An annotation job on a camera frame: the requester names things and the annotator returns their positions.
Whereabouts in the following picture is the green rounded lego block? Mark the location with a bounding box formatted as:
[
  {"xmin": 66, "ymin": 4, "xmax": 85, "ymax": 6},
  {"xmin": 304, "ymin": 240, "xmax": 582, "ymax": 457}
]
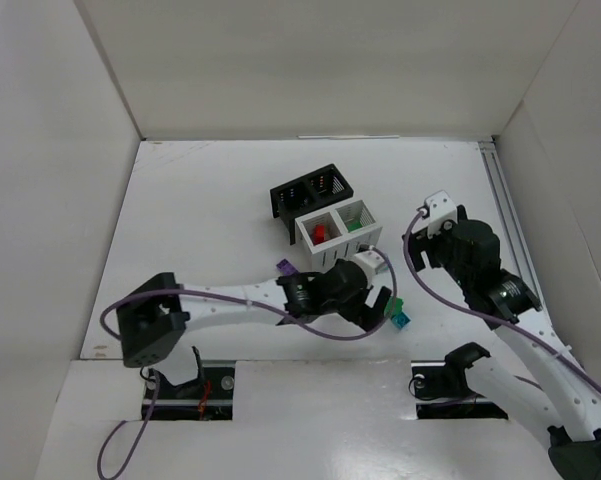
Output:
[{"xmin": 385, "ymin": 297, "xmax": 404, "ymax": 318}]

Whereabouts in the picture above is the red lego block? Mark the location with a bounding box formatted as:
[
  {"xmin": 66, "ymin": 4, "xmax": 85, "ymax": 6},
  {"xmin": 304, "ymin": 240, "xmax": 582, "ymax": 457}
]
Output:
[{"xmin": 311, "ymin": 224, "xmax": 330, "ymax": 245}]

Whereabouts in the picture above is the green lego brick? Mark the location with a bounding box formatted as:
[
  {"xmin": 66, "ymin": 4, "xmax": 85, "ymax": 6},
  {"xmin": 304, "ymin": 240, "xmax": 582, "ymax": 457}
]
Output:
[{"xmin": 345, "ymin": 219, "xmax": 362, "ymax": 232}]

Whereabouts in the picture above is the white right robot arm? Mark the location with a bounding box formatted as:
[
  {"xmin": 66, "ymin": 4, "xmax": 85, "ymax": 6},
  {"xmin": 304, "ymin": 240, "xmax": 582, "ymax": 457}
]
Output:
[{"xmin": 403, "ymin": 192, "xmax": 601, "ymax": 479}]

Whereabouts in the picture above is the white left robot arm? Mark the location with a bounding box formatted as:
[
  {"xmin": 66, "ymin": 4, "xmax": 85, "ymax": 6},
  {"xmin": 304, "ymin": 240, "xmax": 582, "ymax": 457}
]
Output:
[{"xmin": 111, "ymin": 252, "xmax": 396, "ymax": 387}]

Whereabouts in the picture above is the small teal square lego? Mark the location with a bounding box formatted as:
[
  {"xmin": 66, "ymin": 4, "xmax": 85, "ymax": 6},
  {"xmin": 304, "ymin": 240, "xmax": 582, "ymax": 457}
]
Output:
[{"xmin": 391, "ymin": 312, "xmax": 411, "ymax": 330}]

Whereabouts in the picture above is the white two-slot container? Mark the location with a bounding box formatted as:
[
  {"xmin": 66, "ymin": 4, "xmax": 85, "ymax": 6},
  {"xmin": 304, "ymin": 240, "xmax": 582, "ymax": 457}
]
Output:
[{"xmin": 295, "ymin": 199, "xmax": 382, "ymax": 272}]

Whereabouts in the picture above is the purple lego brick upright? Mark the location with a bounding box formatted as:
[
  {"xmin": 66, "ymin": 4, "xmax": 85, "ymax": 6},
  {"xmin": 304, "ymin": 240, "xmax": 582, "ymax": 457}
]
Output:
[{"xmin": 276, "ymin": 259, "xmax": 299, "ymax": 276}]

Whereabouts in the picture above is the black two-slot container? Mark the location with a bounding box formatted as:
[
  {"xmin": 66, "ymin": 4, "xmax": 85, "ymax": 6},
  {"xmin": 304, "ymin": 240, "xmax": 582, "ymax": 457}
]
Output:
[{"xmin": 269, "ymin": 164, "xmax": 354, "ymax": 246}]

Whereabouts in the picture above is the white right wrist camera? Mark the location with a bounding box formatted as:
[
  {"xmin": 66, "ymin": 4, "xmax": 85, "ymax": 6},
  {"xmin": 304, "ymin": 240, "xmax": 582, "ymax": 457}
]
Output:
[{"xmin": 423, "ymin": 190, "xmax": 458, "ymax": 239}]

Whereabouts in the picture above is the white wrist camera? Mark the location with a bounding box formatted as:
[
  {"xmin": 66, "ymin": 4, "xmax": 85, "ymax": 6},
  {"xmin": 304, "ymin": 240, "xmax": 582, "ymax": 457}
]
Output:
[
  {"xmin": 351, "ymin": 250, "xmax": 387, "ymax": 277},
  {"xmin": 423, "ymin": 190, "xmax": 458, "ymax": 239}
]

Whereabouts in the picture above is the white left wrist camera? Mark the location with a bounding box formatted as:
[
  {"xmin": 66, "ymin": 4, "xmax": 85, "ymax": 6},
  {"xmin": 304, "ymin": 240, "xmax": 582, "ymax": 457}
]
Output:
[{"xmin": 351, "ymin": 250, "xmax": 387, "ymax": 277}]

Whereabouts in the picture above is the aluminium rail right edge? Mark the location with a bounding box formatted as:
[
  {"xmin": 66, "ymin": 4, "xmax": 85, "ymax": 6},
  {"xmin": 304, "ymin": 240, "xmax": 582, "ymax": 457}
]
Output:
[{"xmin": 476, "ymin": 140, "xmax": 552, "ymax": 324}]

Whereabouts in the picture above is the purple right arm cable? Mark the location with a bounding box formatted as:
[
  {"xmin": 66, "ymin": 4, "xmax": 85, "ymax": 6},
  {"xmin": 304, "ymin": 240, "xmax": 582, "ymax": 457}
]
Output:
[{"xmin": 402, "ymin": 209, "xmax": 601, "ymax": 401}]

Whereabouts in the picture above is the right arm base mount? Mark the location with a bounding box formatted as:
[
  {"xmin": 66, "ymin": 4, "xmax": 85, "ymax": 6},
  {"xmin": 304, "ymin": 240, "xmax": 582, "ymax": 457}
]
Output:
[{"xmin": 408, "ymin": 361, "xmax": 509, "ymax": 420}]

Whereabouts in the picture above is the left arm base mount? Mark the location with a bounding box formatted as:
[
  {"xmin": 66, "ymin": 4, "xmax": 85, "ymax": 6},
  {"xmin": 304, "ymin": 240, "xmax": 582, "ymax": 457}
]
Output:
[{"xmin": 149, "ymin": 361, "xmax": 236, "ymax": 421}]

